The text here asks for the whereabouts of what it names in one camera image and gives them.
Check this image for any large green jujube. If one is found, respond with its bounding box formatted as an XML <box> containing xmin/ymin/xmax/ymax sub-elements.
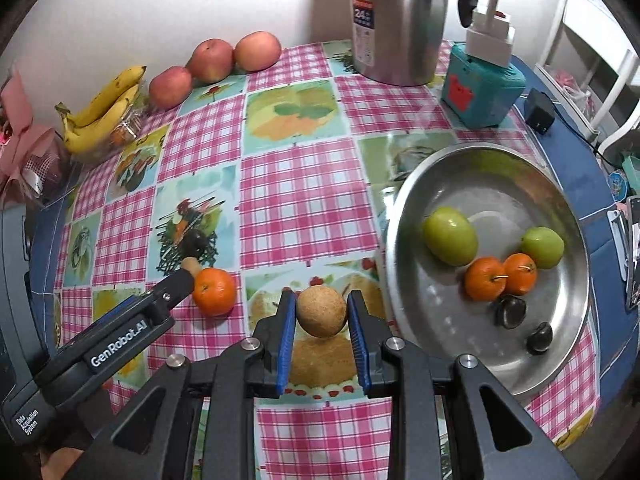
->
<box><xmin>423</xmin><ymin>207</ymin><xmax>479</xmax><ymax>267</ymax></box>

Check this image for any large orange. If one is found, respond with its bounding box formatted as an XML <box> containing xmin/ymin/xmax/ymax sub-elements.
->
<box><xmin>193</xmin><ymin>268</ymin><xmax>237</xmax><ymax>317</ymax></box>

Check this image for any pink chequered tablecloth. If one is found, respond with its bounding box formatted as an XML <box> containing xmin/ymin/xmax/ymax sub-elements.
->
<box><xmin>25</xmin><ymin>40</ymin><xmax>617</xmax><ymax>480</ymax></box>

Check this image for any pink wrapped bouquet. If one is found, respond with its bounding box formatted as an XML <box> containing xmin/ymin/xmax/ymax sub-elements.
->
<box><xmin>0</xmin><ymin>67</ymin><xmax>71</xmax><ymax>206</ymax></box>

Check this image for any white plug adapter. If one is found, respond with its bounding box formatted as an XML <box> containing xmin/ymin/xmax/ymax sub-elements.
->
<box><xmin>466</xmin><ymin>0</ymin><xmax>516</xmax><ymax>67</ymax></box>

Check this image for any black cable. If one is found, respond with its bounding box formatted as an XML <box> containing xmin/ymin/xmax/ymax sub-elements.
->
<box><xmin>550</xmin><ymin>105</ymin><xmax>621</xmax><ymax>166</ymax></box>

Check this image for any white furniture frame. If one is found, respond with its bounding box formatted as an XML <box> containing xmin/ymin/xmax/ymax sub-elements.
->
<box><xmin>537</xmin><ymin>0</ymin><xmax>640</xmax><ymax>157</ymax></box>

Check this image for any small orange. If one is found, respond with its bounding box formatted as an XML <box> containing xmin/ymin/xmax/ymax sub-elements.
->
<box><xmin>465</xmin><ymin>257</ymin><xmax>507</xmax><ymax>302</ymax></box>
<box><xmin>502</xmin><ymin>253</ymin><xmax>538</xmax><ymax>296</ymax></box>

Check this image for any small green jujube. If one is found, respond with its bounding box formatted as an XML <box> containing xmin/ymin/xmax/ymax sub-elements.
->
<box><xmin>521</xmin><ymin>227</ymin><xmax>566</xmax><ymax>269</ymax></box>

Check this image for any large brown longan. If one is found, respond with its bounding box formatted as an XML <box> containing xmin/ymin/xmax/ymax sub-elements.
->
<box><xmin>296</xmin><ymin>286</ymin><xmax>347</xmax><ymax>338</ymax></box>

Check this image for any dark plum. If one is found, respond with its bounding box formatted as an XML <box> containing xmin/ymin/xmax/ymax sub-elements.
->
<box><xmin>494</xmin><ymin>296</ymin><xmax>527</xmax><ymax>330</ymax></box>
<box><xmin>186</xmin><ymin>230</ymin><xmax>210</xmax><ymax>257</ymax></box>
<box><xmin>526</xmin><ymin>322</ymin><xmax>554</xmax><ymax>356</ymax></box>

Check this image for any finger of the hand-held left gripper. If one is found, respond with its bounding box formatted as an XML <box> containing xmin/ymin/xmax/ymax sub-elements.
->
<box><xmin>95</xmin><ymin>269</ymin><xmax>196</xmax><ymax>326</ymax></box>

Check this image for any pink plastic bag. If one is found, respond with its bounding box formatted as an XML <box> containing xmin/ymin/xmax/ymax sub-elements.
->
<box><xmin>555</xmin><ymin>69</ymin><xmax>597</xmax><ymax>113</ymax></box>

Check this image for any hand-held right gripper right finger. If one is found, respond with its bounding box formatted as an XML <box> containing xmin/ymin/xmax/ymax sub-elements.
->
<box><xmin>347</xmin><ymin>290</ymin><xmax>581</xmax><ymax>480</ymax></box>

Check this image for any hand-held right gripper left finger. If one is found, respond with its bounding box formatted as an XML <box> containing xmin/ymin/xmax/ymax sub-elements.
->
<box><xmin>62</xmin><ymin>287</ymin><xmax>298</xmax><ymax>480</ymax></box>

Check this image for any round metal plate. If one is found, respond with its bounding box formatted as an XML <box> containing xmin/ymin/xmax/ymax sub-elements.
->
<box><xmin>384</xmin><ymin>142</ymin><xmax>591</xmax><ymax>402</ymax></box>

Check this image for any teal box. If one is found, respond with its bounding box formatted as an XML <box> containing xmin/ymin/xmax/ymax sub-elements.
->
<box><xmin>440</xmin><ymin>42</ymin><xmax>527</xmax><ymax>128</ymax></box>

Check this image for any steel thermos jug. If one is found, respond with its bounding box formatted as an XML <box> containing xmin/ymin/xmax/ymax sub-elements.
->
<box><xmin>347</xmin><ymin>0</ymin><xmax>481</xmax><ymax>87</ymax></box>

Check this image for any black power adapter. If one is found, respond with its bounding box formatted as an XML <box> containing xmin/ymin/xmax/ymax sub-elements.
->
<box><xmin>525</xmin><ymin>88</ymin><xmax>556</xmax><ymax>135</ymax></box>

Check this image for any yellow banana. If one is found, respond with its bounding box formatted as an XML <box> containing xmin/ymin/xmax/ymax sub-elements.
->
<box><xmin>56</xmin><ymin>85</ymin><xmax>141</xmax><ymax>155</ymax></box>
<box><xmin>67</xmin><ymin>66</ymin><xmax>147</xmax><ymax>128</ymax></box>

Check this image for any red apple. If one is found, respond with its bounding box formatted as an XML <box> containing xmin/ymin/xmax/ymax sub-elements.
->
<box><xmin>234</xmin><ymin>31</ymin><xmax>282</xmax><ymax>72</ymax></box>
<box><xmin>148</xmin><ymin>66</ymin><xmax>193</xmax><ymax>110</ymax></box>
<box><xmin>186</xmin><ymin>38</ymin><xmax>235</xmax><ymax>84</ymax></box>

